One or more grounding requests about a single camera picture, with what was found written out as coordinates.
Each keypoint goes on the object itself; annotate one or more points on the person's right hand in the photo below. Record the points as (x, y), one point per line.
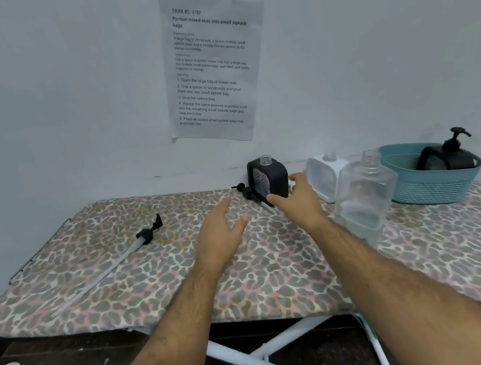
(302, 206)

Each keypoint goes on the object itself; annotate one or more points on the person's left hand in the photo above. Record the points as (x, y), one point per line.
(218, 239)

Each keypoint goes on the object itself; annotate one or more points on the white square soap dispenser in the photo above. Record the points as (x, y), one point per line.
(320, 175)

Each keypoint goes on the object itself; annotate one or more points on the black square dispenser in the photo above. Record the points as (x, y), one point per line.
(279, 178)
(459, 160)

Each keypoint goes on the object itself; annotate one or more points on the transparent bottle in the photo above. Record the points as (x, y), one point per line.
(368, 208)

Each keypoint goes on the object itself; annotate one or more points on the black pump with long tube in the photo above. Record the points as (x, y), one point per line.
(147, 234)

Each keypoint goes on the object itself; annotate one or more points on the small black pump head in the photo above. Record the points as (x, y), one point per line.
(247, 193)
(454, 144)

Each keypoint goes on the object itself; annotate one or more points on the person's left forearm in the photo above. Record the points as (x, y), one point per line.
(159, 352)

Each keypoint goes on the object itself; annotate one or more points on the person's right forearm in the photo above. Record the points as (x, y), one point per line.
(405, 299)

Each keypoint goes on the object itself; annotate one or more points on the leopard print ironing board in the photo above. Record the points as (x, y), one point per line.
(101, 288)

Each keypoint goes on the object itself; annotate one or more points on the teal plastic basket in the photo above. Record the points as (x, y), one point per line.
(432, 192)

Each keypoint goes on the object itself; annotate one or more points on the printed paper sheet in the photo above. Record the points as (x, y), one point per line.
(215, 63)

